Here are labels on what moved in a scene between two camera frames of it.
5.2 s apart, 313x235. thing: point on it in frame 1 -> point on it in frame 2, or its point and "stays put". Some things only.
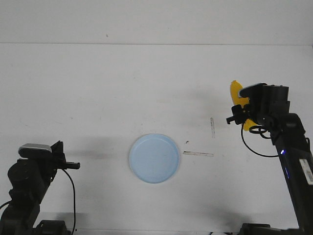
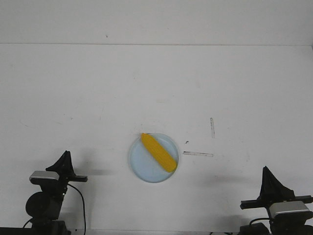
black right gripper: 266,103 -> 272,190
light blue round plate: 154,158 stays put
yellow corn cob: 235,86 -> 168,164
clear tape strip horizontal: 198,153 stays put
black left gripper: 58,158 -> 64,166
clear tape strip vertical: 212,127 stays put
